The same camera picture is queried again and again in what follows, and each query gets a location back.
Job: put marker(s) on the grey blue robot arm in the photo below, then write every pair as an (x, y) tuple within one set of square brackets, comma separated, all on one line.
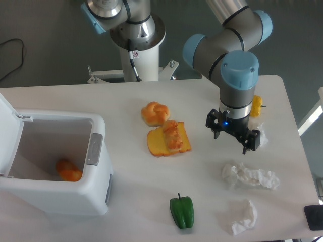
[(224, 59)]

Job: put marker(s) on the round knotted bread roll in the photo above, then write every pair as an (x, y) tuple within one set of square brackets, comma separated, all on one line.
[(155, 114)]

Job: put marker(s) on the small orange pastry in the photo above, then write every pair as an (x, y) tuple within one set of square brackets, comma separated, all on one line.
[(172, 137)]

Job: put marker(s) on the green bell pepper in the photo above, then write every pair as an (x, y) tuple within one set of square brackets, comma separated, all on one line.
[(182, 211)]

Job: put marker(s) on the yellow bell pepper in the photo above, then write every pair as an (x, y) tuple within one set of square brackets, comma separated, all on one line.
[(257, 105)]

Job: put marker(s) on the crumpled white paper middle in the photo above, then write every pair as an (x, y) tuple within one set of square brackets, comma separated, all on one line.
[(237, 174)]

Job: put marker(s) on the crumpled white paper lower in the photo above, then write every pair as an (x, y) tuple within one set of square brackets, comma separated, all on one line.
[(246, 220)]

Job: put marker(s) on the crumpled white paper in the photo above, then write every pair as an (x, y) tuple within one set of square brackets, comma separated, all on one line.
[(237, 174), (246, 220), (261, 127)]

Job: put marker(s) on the white frame at right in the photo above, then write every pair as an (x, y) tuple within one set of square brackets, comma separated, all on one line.
[(313, 115)]

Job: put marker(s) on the yellow toast slice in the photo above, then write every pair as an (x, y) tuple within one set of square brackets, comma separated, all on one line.
[(157, 145)]

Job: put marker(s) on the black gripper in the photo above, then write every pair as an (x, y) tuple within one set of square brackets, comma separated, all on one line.
[(220, 121)]

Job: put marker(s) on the black device at edge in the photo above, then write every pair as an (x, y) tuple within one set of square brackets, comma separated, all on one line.
[(313, 214)]

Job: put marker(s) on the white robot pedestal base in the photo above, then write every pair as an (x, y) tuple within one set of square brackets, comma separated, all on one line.
[(138, 46)]

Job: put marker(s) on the orange bread in trash can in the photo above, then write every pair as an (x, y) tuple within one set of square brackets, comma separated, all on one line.
[(68, 171)]

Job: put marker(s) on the white plastic trash can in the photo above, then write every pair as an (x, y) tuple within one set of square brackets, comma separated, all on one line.
[(33, 141)]

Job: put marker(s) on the crumpled white paper upper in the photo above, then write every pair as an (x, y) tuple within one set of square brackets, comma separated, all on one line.
[(261, 127)]

